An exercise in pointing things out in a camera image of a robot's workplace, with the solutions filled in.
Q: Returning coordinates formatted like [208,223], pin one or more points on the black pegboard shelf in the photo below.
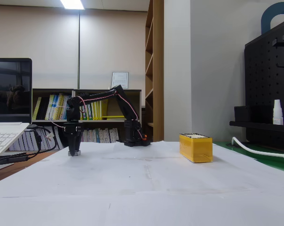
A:
[259,126]

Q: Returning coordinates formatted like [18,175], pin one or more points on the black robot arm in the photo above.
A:
[128,110]

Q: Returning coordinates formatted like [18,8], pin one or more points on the wide yellow binder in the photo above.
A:
[104,109]

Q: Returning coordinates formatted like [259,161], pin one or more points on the black pegboard hook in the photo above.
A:
[281,40]

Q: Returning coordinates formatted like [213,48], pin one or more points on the small silver metal block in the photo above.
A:
[78,153]

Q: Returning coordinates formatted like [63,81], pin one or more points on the white paper table cover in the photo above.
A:
[137,188]

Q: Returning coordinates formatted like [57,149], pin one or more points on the blue arch shape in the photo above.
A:
[267,16]

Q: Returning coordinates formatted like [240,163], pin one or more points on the black box container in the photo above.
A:
[242,114]

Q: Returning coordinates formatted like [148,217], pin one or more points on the framed white certificate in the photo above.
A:
[119,78]

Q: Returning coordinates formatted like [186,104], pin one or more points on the slim yellow book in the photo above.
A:
[37,108]

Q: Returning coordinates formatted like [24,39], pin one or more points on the small white bottle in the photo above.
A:
[278,115]

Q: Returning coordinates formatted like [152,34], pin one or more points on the black pegboard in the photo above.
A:
[266,89]

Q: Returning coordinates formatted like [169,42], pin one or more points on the green desk mat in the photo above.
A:
[269,160]

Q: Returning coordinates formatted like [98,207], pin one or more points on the ceiling light panel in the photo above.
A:
[71,4]

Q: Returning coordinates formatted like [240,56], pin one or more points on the black usb adapter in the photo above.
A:
[11,158]

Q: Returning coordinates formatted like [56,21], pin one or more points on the low grey bookshelf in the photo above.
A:
[52,122]
[109,124]

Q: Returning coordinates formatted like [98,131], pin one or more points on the yellow rectangular box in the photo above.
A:
[195,148]

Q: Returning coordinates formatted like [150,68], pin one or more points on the white laptop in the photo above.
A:
[8,103]

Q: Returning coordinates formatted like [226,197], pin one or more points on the flat yellow folder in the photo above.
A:
[113,116]

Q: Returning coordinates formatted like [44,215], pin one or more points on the tall wooden bookshelf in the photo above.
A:
[153,70]

